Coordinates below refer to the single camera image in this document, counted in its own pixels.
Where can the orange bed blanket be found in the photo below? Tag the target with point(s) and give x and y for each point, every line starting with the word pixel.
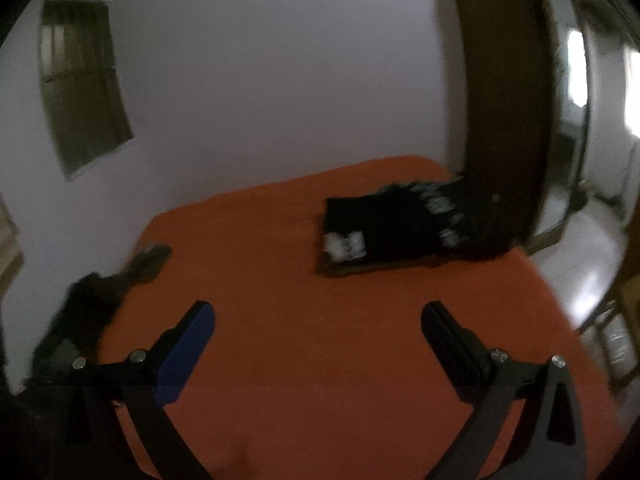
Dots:
pixel 320 320

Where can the brown wooden door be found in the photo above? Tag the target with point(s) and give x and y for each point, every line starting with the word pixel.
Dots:
pixel 500 100

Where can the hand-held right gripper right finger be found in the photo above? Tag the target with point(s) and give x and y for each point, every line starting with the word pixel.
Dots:
pixel 442 332

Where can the beige louvered window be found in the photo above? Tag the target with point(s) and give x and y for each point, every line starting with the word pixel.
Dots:
pixel 9 250

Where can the barred window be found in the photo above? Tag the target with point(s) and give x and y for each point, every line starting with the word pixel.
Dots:
pixel 82 90

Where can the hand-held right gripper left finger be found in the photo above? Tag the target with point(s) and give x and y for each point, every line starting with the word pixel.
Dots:
pixel 192 340

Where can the metal framed glass door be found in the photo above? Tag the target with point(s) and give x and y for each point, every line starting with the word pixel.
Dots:
pixel 575 110

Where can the wooden chair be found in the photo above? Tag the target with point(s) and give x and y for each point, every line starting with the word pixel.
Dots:
pixel 615 330

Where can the black paisley garment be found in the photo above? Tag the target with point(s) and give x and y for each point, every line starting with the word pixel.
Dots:
pixel 475 220

